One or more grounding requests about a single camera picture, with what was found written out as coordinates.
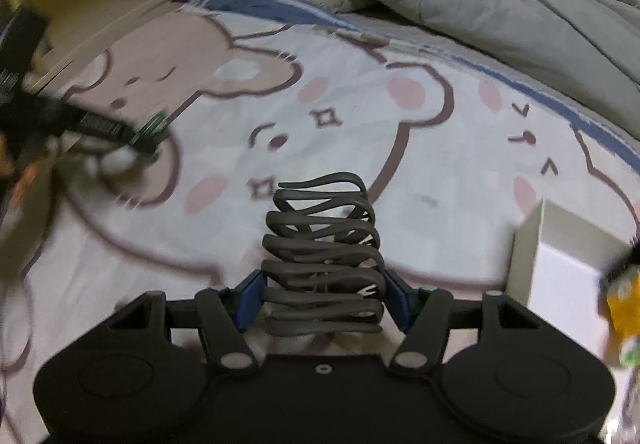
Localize green plastic clips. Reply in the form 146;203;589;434
130;110;168;162

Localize dark brown wavy band holder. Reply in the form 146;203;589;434
260;172;386;337

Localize yellow headlamp with strap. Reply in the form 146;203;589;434
601;263;639;367

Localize white cardboard box lid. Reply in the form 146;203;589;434
506;196;640;444

